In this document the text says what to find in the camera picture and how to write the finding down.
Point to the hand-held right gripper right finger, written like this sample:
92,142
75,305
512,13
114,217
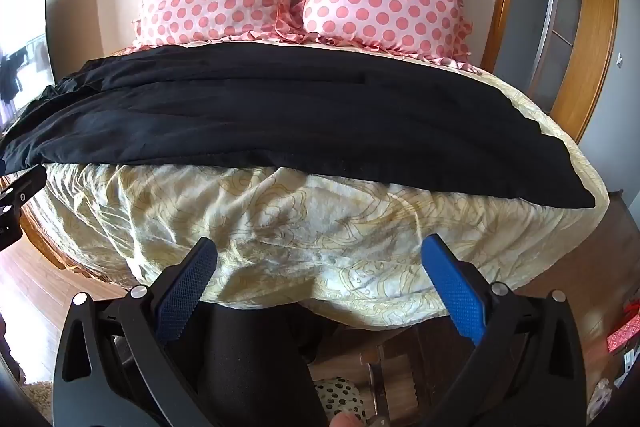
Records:
457,294

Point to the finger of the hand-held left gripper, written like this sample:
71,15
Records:
20,192

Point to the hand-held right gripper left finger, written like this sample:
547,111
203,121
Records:
184,294

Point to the black pants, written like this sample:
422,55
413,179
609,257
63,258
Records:
280,122

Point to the person's black-clad leg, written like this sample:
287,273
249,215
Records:
250,367

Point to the cream floral bedspread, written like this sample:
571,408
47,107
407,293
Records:
300,232

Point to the window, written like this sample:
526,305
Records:
25,57

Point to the polka-dot slipper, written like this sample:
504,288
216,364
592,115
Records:
337,399

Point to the red patterned box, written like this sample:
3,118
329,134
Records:
624,332

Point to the wooden bed frame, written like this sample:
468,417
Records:
65,252

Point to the white wall switch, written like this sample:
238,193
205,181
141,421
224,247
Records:
620,59

